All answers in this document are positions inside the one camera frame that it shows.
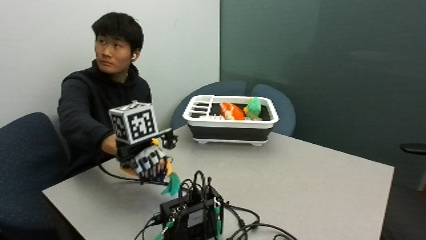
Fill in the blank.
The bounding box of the orange plush carrot toy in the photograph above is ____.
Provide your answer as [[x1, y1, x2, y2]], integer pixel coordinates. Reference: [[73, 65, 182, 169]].
[[121, 137, 182, 198]]

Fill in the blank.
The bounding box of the white marker cube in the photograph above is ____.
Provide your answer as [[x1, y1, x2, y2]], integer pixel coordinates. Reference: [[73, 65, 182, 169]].
[[108, 100, 160, 146]]

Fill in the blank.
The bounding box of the black electronics box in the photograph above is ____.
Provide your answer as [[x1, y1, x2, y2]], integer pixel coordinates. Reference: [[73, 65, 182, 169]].
[[158, 186, 226, 240]]

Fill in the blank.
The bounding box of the white and black dish basin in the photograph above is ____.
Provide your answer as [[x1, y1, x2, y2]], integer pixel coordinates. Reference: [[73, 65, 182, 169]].
[[181, 94, 281, 147]]

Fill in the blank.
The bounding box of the the person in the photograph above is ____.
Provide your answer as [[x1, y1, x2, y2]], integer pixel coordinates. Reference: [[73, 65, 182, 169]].
[[56, 11, 154, 178]]

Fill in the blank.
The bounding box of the blue round-backed chair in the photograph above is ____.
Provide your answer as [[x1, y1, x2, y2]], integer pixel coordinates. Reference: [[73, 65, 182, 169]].
[[170, 79, 249, 131], [249, 83, 297, 137]]

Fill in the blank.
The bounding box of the dark blue speckled chair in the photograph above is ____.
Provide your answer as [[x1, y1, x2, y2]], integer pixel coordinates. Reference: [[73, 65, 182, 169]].
[[0, 111, 72, 240]]

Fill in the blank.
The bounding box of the green plush toy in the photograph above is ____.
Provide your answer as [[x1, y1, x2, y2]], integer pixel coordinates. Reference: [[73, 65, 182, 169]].
[[242, 96, 263, 121]]

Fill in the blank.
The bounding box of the black chair armrest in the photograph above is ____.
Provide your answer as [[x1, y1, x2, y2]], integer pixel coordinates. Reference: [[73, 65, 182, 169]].
[[399, 142, 426, 156]]

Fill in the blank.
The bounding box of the black glove cable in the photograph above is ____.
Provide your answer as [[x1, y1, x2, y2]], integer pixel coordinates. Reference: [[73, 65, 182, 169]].
[[97, 163, 144, 183]]

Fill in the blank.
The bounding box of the black palm camera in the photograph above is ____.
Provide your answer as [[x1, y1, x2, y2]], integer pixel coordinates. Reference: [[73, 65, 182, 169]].
[[160, 130, 180, 150]]

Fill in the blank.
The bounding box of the bundle of black cables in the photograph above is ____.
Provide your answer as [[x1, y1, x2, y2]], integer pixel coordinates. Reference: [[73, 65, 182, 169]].
[[132, 169, 299, 240]]

